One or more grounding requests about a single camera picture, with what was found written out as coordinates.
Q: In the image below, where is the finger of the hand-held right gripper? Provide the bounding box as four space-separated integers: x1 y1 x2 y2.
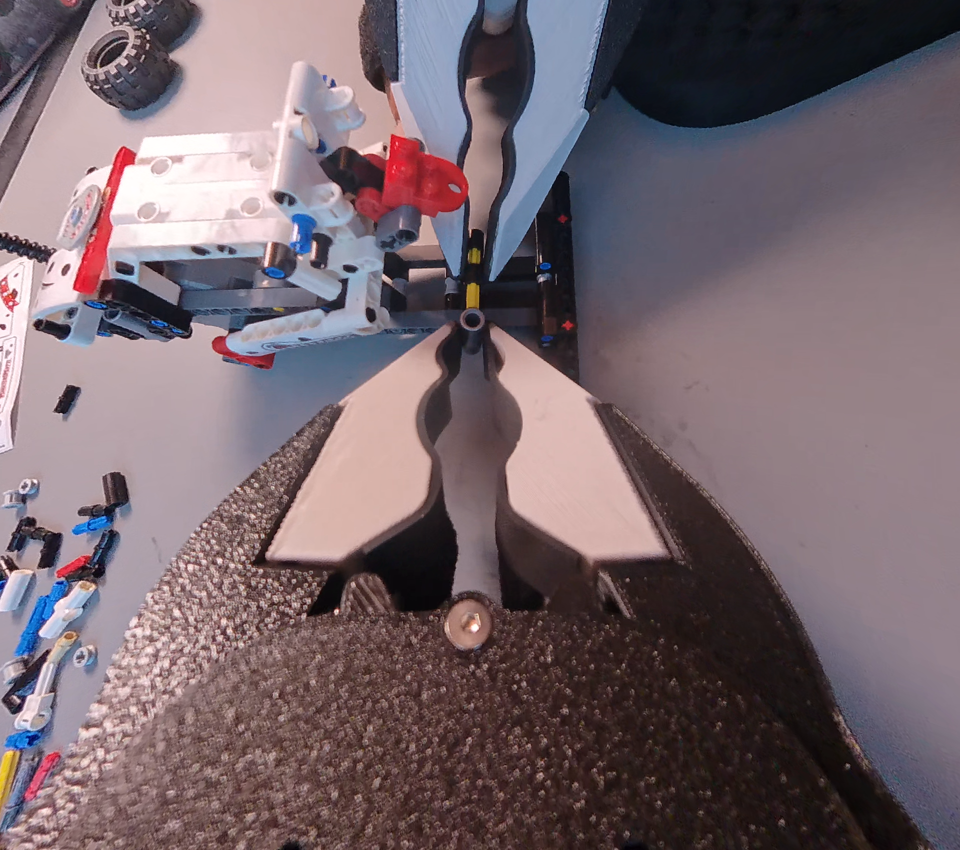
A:
390 0 483 277
486 0 621 283

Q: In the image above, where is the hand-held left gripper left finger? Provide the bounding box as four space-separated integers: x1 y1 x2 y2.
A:
266 322 461 610

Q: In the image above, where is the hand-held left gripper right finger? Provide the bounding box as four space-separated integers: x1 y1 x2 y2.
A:
489 322 674 610

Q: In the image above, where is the white brick toy truck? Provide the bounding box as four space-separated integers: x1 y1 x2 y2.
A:
0 61 582 379

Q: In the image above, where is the person's right forearm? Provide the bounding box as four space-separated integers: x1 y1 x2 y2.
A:
611 0 960 127

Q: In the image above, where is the black toy tyre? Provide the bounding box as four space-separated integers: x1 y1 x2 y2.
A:
81 25 181 111
105 0 192 45

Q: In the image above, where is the pile of small brick pieces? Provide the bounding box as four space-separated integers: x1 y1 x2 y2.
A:
0 471 132 802

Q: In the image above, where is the white sticker sheet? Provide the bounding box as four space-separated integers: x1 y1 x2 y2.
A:
0 258 35 454

